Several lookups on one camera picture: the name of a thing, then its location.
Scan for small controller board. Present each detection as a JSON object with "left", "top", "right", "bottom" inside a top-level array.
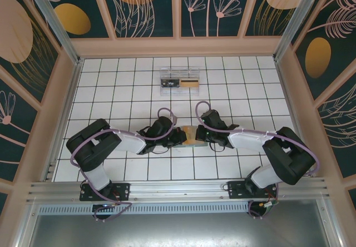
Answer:
[{"left": 258, "top": 199, "right": 279, "bottom": 211}]

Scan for wall panel gold oval feathers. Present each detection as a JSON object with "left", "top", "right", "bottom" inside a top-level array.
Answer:
[{"left": 290, "top": 0, "right": 356, "bottom": 100}]

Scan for slotted grey cable duct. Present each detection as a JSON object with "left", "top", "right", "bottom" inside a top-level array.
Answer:
[{"left": 37, "top": 204, "right": 251, "bottom": 215}]

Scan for wall panel single flower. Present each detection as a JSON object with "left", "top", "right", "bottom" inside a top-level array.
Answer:
[{"left": 0, "top": 66, "right": 39, "bottom": 181}]

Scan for gold credit card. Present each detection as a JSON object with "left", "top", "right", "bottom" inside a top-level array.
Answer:
[{"left": 184, "top": 126, "right": 197, "bottom": 145}]

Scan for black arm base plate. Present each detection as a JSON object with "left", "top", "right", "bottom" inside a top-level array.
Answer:
[
  {"left": 227, "top": 180, "right": 279, "bottom": 200},
  {"left": 80, "top": 182, "right": 131, "bottom": 202}
]

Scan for wide aluminium mounting rail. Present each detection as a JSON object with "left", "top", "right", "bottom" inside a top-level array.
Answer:
[{"left": 26, "top": 176, "right": 330, "bottom": 203}]

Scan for clear acrylic organizer box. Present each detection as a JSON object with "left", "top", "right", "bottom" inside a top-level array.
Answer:
[{"left": 159, "top": 66, "right": 201, "bottom": 97}]

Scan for black credit card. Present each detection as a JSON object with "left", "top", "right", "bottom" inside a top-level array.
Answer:
[{"left": 161, "top": 78, "right": 180, "bottom": 89}]

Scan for aluminium side rail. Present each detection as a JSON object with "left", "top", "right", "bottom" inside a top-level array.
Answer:
[
  {"left": 274, "top": 60, "right": 315, "bottom": 177},
  {"left": 41, "top": 58, "right": 84, "bottom": 182}
]

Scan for gold card black stripe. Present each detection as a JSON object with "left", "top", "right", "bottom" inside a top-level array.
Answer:
[{"left": 180, "top": 77, "right": 200, "bottom": 88}]

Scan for aluminium frame post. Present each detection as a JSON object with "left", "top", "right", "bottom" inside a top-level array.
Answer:
[
  {"left": 273, "top": 0, "right": 333, "bottom": 63},
  {"left": 23, "top": 0, "right": 85, "bottom": 66}
]

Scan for wall panel pink flowers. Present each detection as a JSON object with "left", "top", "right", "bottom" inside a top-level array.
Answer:
[{"left": 179, "top": 0, "right": 255, "bottom": 38}]

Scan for wall panel pink leaves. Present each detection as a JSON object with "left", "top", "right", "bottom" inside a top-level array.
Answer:
[{"left": 314, "top": 71, "right": 356, "bottom": 180}]

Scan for clear cassette case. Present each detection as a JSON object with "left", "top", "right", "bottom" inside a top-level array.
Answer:
[{"left": 171, "top": 125, "right": 208, "bottom": 149}]

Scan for grey metal sheet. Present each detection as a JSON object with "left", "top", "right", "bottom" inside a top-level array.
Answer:
[{"left": 16, "top": 198, "right": 343, "bottom": 247}]

